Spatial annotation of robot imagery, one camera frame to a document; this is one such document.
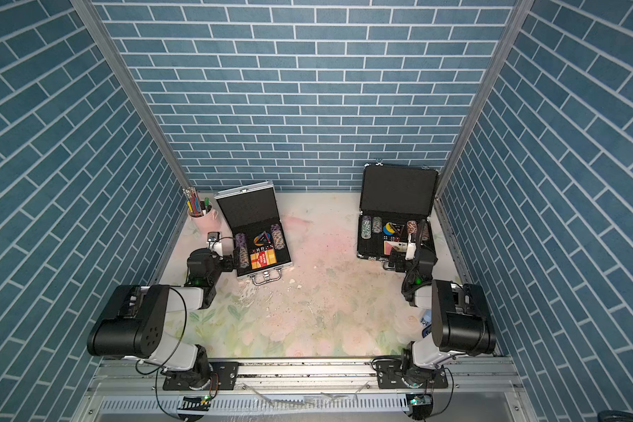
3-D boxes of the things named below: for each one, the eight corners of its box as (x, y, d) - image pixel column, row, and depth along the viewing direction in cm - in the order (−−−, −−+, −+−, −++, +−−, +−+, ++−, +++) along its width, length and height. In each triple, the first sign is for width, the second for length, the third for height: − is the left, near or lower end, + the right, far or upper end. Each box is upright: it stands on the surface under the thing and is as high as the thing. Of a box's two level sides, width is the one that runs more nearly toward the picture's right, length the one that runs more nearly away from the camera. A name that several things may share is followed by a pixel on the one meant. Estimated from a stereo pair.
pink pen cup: (201, 239, 107) (189, 221, 98) (198, 226, 111) (187, 208, 102) (223, 231, 109) (213, 213, 100) (219, 219, 114) (210, 201, 105)
